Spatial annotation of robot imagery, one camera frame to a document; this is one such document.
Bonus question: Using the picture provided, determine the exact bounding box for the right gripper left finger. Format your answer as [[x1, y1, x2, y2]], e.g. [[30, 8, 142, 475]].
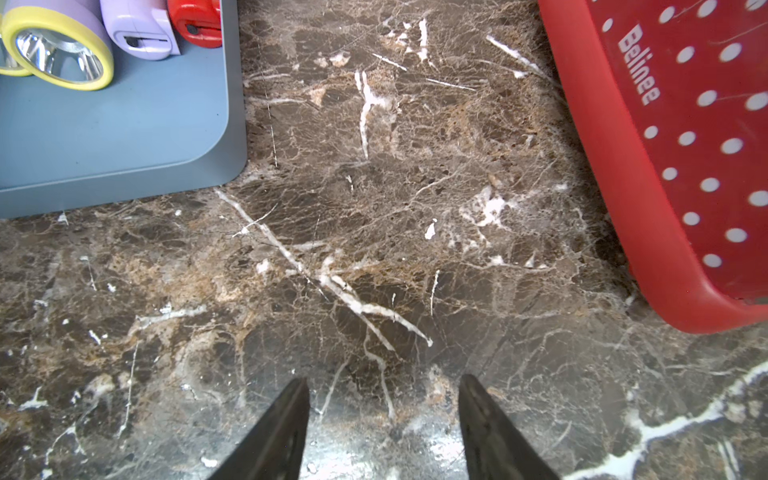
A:
[[209, 377, 310, 480]]

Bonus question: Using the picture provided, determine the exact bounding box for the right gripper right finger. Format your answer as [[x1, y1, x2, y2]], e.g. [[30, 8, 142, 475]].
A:
[[458, 374, 559, 480]]

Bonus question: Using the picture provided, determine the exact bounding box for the red flashlight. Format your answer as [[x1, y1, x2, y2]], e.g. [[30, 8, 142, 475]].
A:
[[167, 0, 223, 48]]

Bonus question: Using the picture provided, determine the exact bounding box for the purple flashlight yellow head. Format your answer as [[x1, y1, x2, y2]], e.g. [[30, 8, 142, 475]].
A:
[[1, 0, 115, 91], [100, 0, 181, 61]]

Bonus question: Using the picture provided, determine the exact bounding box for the light green flashlight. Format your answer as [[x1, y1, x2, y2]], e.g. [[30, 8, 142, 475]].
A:
[[0, 39, 31, 77]]

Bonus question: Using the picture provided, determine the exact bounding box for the blue plastic storage box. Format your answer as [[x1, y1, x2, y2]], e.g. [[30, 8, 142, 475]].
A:
[[1, 1, 248, 218]]

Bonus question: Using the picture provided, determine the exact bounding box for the red and silver toaster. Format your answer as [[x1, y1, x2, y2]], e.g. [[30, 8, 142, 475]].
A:
[[540, 1, 767, 334]]

